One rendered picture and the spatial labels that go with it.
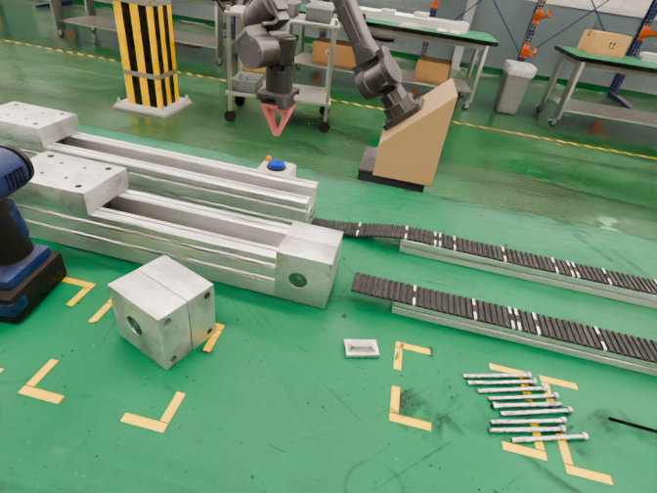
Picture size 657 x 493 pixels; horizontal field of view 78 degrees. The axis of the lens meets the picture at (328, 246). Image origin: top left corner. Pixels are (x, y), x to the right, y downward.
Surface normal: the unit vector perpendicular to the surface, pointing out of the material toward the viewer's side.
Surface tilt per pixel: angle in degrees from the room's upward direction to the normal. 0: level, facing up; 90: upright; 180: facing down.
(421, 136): 90
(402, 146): 90
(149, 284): 0
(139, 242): 90
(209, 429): 0
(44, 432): 0
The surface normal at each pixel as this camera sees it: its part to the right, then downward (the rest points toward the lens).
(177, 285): 0.12, -0.81
